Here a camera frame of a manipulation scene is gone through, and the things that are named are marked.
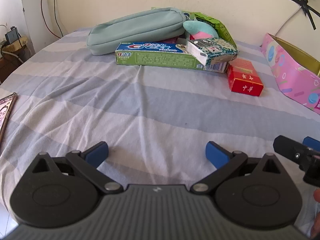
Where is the grey charger device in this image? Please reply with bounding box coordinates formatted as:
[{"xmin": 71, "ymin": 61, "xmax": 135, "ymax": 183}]
[{"xmin": 5, "ymin": 26, "xmax": 20, "ymax": 44}]

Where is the green tissue packet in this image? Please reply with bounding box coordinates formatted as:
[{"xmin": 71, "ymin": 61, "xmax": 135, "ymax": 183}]
[{"xmin": 194, "ymin": 12, "xmax": 237, "ymax": 49}]

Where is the dark green wire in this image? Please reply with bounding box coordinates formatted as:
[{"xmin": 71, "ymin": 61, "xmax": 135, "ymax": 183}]
[{"xmin": 48, "ymin": 0, "xmax": 63, "ymax": 37}]

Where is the striped blue bed sheet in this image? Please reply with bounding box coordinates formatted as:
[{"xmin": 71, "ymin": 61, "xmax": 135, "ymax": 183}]
[{"xmin": 0, "ymin": 26, "xmax": 320, "ymax": 230}]

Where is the pink biscuit tin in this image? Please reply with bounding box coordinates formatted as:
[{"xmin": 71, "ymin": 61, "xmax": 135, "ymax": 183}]
[{"xmin": 261, "ymin": 32, "xmax": 320, "ymax": 115}]

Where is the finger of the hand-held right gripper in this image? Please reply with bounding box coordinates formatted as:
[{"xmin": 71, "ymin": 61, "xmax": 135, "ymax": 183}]
[
  {"xmin": 302, "ymin": 136, "xmax": 320, "ymax": 153},
  {"xmin": 273, "ymin": 135, "xmax": 313, "ymax": 172}
]

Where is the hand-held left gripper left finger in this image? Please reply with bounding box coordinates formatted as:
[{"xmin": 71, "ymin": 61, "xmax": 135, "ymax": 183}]
[{"xmin": 30, "ymin": 141, "xmax": 123, "ymax": 194}]

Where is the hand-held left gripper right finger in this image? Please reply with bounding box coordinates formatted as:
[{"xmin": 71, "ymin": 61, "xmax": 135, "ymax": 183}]
[{"xmin": 190, "ymin": 141, "xmax": 284, "ymax": 194}]

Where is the green and blue toothpaste box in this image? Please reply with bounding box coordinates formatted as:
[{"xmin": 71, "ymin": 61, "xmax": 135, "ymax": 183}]
[{"xmin": 115, "ymin": 42, "xmax": 229, "ymax": 73}]

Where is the dark wooden furniture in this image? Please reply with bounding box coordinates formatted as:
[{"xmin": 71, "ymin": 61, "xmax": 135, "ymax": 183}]
[{"xmin": 0, "ymin": 50, "xmax": 33, "ymax": 83}]

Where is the teal fabric pouch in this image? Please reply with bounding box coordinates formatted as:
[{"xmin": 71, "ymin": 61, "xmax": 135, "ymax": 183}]
[{"xmin": 86, "ymin": 7, "xmax": 188, "ymax": 55}]

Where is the pink packet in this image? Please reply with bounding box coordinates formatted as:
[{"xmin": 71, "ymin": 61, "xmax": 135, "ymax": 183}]
[{"xmin": 164, "ymin": 37, "xmax": 188, "ymax": 46}]

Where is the red cardboard box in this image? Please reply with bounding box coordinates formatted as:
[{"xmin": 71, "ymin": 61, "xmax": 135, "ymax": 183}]
[{"xmin": 227, "ymin": 58, "xmax": 265, "ymax": 97}]

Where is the wooden block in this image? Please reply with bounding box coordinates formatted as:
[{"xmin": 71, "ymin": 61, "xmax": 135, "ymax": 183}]
[{"xmin": 1, "ymin": 37, "xmax": 28, "ymax": 54}]

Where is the person's right hand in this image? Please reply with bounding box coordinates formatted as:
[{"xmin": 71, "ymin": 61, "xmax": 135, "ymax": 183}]
[{"xmin": 310, "ymin": 189, "xmax": 320, "ymax": 239}]

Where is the grey wall cable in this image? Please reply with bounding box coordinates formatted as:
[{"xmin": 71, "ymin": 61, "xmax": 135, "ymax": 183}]
[{"xmin": 275, "ymin": 6, "xmax": 304, "ymax": 37}]

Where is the teal and pink plush toy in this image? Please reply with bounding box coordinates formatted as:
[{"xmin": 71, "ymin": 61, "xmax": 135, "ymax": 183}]
[{"xmin": 182, "ymin": 20, "xmax": 218, "ymax": 40}]

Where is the black tape cross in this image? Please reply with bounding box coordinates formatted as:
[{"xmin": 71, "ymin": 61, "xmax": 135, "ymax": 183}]
[{"xmin": 289, "ymin": 0, "xmax": 320, "ymax": 30}]

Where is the red wire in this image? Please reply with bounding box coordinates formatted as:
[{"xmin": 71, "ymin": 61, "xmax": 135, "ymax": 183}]
[{"xmin": 41, "ymin": 0, "xmax": 63, "ymax": 38}]

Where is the floral patterned small box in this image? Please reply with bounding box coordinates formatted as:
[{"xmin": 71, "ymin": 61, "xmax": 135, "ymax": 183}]
[{"xmin": 187, "ymin": 37, "xmax": 239, "ymax": 65}]

